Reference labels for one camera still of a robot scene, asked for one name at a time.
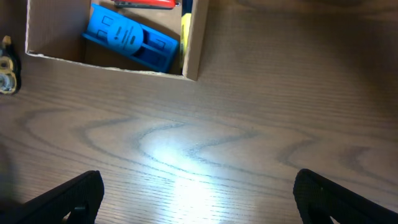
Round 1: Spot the blue plastic tool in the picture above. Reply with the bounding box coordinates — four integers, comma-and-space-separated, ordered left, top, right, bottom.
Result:
82, 3, 180, 73

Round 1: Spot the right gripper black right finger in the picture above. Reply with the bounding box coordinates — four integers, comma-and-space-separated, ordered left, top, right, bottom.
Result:
293, 169, 397, 224

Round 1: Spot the yellow highlighter pen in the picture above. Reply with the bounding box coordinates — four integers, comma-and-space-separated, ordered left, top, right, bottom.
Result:
180, 0, 193, 69

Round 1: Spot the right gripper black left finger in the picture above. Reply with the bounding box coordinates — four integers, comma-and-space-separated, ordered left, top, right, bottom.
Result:
1, 170, 104, 224

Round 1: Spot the cardboard box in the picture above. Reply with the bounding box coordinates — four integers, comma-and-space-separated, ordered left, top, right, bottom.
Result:
25, 0, 208, 80

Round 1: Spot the black gold tape dispenser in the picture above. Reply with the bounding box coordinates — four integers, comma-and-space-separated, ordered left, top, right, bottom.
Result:
1, 35, 22, 95

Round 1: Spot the red stapler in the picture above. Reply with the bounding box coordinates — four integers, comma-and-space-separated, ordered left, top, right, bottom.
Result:
113, 0, 181, 10

